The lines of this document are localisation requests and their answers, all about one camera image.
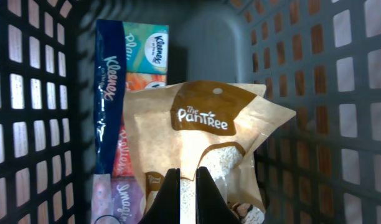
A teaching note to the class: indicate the brown white coconut pouch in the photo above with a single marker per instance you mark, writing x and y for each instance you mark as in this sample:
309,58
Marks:
202,124

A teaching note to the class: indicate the multicolour Kleenex tissue multipack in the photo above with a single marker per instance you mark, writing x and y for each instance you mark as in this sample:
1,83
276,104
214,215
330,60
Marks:
128,56

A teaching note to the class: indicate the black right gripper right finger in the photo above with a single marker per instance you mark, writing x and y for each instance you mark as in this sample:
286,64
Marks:
211,208

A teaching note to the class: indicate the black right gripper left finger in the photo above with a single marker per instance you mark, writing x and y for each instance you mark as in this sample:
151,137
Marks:
166,206

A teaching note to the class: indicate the grey plastic mesh basket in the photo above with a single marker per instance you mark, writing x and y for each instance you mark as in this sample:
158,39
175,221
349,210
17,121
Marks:
319,58

